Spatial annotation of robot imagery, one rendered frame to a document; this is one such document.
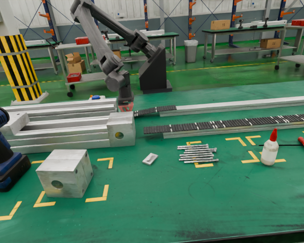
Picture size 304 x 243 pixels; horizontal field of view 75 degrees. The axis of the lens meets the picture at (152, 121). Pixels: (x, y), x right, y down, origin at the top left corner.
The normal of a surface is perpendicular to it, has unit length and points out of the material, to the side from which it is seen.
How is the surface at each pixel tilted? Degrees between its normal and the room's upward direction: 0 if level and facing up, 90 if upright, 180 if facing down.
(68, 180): 90
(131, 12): 90
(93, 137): 90
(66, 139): 90
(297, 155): 0
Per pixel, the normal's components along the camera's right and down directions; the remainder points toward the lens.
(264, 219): -0.07, -0.88
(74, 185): -0.09, 0.47
